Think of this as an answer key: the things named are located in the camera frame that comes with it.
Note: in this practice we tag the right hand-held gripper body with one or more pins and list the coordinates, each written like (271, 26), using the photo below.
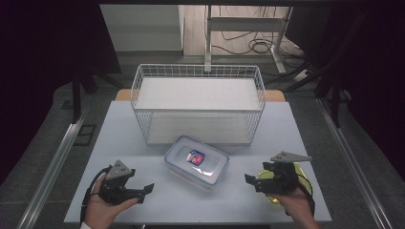
(283, 178)

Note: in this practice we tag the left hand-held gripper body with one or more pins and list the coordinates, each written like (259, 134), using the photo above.
(119, 170)

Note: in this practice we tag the green plastic container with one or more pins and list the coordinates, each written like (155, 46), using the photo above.
(302, 175)

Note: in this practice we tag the clear plastic food container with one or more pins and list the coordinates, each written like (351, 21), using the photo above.
(183, 167)

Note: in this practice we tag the person's right hand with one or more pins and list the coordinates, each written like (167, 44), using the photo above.
(297, 205)

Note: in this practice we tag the person's left hand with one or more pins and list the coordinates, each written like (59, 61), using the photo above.
(102, 213)

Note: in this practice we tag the black floor plate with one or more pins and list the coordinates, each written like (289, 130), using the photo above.
(85, 135)

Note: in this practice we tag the black metal stand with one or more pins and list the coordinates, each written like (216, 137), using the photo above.
(76, 98)
(334, 105)

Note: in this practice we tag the white power strip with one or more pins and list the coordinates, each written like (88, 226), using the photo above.
(302, 75)

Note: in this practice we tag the dark curtain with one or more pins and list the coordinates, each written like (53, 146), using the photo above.
(41, 63)
(375, 79)

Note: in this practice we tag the white cabinet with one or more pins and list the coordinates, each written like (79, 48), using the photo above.
(143, 28)

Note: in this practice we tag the aluminium rail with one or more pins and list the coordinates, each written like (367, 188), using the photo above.
(54, 168)
(353, 159)

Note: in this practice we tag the white metal desk frame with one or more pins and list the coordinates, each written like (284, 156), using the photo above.
(208, 35)

